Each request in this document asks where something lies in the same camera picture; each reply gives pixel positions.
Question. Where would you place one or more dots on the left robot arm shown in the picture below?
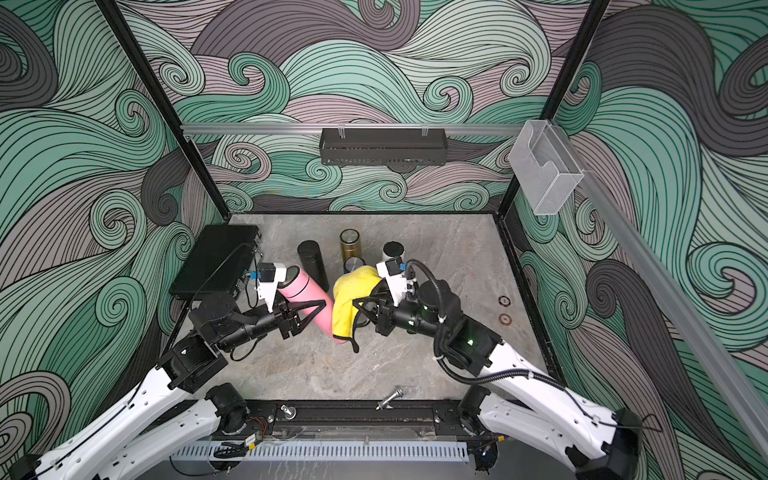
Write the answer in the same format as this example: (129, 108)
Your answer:
(160, 416)

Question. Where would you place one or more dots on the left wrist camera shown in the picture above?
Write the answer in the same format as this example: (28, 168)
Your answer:
(268, 278)

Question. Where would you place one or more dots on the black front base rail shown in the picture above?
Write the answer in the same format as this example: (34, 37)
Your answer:
(358, 412)

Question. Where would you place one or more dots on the white slotted cable duct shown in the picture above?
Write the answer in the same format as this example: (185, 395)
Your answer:
(316, 450)

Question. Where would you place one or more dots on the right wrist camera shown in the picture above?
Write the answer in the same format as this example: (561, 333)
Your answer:
(400, 286)

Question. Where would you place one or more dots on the silver bolt on rail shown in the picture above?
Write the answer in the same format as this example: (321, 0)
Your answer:
(386, 403)

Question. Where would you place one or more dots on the black hard case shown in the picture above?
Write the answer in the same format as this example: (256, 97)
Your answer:
(218, 261)

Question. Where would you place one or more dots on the gold thermos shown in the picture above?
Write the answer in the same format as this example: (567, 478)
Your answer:
(350, 244)

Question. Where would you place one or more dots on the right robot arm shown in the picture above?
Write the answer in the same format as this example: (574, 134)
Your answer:
(507, 395)

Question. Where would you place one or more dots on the black thermos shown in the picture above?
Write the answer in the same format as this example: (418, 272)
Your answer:
(312, 263)

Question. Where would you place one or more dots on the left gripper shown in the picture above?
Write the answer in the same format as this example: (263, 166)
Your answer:
(284, 322)

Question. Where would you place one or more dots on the white thermos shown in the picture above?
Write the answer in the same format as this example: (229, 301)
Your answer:
(392, 250)

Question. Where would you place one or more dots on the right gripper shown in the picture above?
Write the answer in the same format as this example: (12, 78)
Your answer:
(387, 318)

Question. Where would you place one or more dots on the clear acrylic wall holder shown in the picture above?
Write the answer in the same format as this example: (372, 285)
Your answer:
(544, 162)

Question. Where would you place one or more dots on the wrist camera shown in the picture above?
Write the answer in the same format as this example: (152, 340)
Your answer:
(400, 286)
(268, 278)

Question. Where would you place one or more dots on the pink thermos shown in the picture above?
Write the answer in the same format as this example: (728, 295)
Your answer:
(299, 287)

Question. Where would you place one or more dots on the black wall shelf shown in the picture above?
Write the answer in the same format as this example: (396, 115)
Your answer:
(347, 146)

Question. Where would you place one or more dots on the blue thermos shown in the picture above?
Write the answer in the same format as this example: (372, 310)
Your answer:
(353, 263)

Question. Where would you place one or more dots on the silver knob on rail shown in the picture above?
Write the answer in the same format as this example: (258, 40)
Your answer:
(288, 411)

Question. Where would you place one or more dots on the yellow grey cleaning cloth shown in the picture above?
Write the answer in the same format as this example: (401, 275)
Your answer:
(356, 284)

